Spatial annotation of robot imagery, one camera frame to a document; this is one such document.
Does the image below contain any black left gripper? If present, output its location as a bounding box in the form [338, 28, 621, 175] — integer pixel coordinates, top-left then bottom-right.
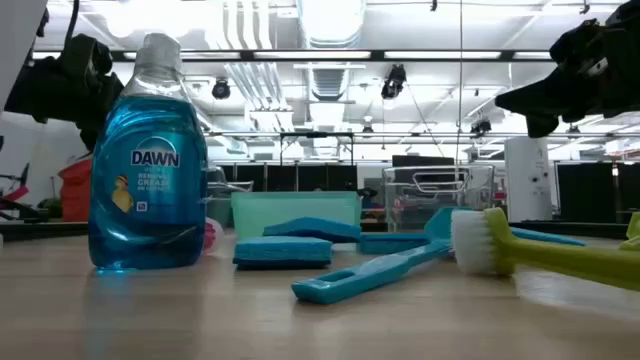
[3, 32, 125, 154]

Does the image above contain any black ceiling fixture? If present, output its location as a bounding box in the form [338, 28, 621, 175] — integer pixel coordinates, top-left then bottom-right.
[380, 63, 408, 101]
[469, 117, 493, 138]
[211, 77, 232, 101]

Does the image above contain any blue Dawn dish soap bottle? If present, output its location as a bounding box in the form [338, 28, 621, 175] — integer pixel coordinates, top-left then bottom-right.
[87, 32, 209, 272]

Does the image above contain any clear plastic bin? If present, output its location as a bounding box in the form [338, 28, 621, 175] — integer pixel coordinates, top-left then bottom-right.
[206, 167, 255, 229]
[382, 164, 496, 234]

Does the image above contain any red dish brush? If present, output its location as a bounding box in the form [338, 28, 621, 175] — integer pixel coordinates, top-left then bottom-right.
[202, 217, 225, 256]

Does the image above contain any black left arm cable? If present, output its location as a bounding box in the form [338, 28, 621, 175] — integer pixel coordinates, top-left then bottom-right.
[63, 0, 82, 49]

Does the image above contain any blue dish brush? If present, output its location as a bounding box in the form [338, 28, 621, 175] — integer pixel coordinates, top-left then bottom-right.
[291, 206, 474, 305]

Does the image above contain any white pillar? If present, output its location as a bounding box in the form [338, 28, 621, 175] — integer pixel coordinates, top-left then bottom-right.
[504, 135, 554, 224]

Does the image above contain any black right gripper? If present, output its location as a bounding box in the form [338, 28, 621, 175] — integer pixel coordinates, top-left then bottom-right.
[494, 14, 640, 139]

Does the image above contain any red container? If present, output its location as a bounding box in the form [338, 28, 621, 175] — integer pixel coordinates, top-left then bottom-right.
[57, 157, 94, 224]

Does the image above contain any teal translucent plastic bin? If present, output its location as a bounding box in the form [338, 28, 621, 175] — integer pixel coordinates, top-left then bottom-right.
[230, 191, 362, 240]

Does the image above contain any black monitor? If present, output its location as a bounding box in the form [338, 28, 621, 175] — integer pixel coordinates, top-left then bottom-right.
[392, 154, 456, 169]

